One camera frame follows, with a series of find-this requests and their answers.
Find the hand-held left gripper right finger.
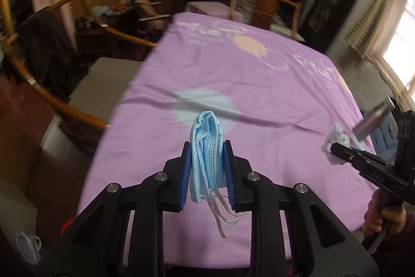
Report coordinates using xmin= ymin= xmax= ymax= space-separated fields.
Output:
xmin=222 ymin=140 xmax=380 ymax=277

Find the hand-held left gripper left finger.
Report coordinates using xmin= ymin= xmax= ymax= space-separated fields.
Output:
xmin=36 ymin=141 xmax=192 ymax=277

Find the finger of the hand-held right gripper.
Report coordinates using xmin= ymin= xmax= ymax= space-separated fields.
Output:
xmin=329 ymin=142 xmax=378 ymax=165
xmin=344 ymin=155 xmax=410 ymax=192

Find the white wrapper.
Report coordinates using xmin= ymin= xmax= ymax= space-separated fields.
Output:
xmin=321 ymin=122 xmax=349 ymax=165

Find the blue face mask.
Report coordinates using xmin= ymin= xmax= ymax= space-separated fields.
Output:
xmin=189 ymin=110 xmax=252 ymax=239

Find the person's right hand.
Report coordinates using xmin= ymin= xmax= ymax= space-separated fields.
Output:
xmin=362 ymin=191 xmax=407 ymax=237

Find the blue seat cushion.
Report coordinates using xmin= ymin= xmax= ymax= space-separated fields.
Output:
xmin=373 ymin=121 xmax=398 ymax=154

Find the metal thermos bottle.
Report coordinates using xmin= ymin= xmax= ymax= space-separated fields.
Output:
xmin=353 ymin=97 xmax=394 ymax=141

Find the purple printed tablecloth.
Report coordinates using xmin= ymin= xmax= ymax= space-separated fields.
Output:
xmin=77 ymin=12 xmax=373 ymax=268

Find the bright window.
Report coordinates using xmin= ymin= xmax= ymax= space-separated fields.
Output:
xmin=381 ymin=0 xmax=415 ymax=96

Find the curved wooden armchair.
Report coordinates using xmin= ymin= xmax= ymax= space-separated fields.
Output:
xmin=0 ymin=0 xmax=158 ymax=130

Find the grey seat cushion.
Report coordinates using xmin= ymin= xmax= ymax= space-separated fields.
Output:
xmin=70 ymin=57 xmax=145 ymax=123

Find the striped beige curtain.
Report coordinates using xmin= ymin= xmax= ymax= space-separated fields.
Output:
xmin=344 ymin=0 xmax=411 ymax=60

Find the cluttered wooden side table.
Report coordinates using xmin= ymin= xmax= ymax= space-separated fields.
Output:
xmin=74 ymin=4 xmax=143 ymax=50

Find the wooden drawer cabinet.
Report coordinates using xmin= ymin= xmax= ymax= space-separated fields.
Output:
xmin=254 ymin=0 xmax=276 ymax=31

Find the white plastic bag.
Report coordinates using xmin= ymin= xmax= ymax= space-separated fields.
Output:
xmin=15 ymin=230 xmax=43 ymax=266

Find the black jacket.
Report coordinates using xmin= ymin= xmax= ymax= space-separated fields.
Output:
xmin=16 ymin=9 xmax=89 ymax=102

